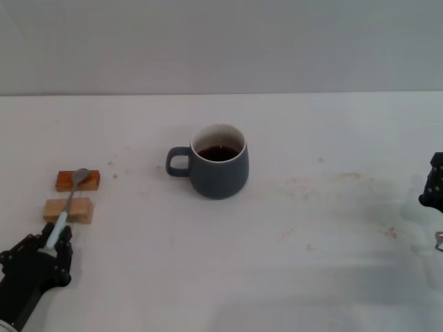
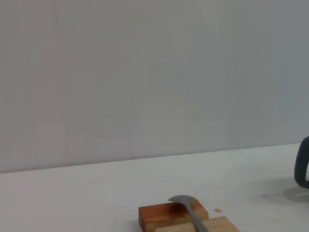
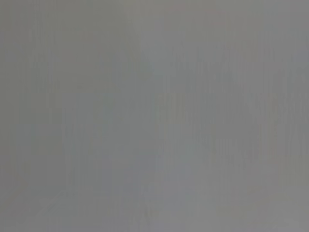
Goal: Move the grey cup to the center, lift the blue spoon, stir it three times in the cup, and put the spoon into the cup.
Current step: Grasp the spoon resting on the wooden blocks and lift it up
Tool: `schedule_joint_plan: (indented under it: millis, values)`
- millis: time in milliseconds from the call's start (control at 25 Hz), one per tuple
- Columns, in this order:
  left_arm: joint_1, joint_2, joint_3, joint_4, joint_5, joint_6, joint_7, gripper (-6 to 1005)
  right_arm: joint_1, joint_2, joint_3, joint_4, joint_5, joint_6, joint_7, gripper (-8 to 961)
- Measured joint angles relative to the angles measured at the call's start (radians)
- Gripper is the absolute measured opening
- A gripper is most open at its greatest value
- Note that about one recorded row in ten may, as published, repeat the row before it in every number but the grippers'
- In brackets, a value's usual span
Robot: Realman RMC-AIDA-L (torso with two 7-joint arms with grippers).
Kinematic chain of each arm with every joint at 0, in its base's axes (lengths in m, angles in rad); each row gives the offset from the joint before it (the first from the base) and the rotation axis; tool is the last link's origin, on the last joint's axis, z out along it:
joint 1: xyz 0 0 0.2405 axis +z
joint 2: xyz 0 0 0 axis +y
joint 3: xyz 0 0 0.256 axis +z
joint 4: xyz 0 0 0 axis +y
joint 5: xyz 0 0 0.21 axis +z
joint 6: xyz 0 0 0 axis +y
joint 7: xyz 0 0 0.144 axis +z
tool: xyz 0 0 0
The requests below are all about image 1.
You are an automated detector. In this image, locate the light tan wooden block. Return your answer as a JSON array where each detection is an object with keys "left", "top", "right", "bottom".
[{"left": 42, "top": 196, "right": 95, "bottom": 225}]

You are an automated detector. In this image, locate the reddish brown wooden block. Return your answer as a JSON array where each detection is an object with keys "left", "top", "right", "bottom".
[{"left": 55, "top": 169, "right": 102, "bottom": 192}]

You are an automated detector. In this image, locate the metal spoon with blue handle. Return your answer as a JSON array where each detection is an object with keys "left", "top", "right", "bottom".
[{"left": 46, "top": 167, "right": 91, "bottom": 250}]

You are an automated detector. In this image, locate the dark grey ceramic mug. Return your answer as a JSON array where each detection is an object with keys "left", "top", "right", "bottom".
[{"left": 165, "top": 123, "right": 249, "bottom": 201}]

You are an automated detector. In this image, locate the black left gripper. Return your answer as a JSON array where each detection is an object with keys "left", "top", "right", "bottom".
[{"left": 0, "top": 222, "right": 74, "bottom": 326}]

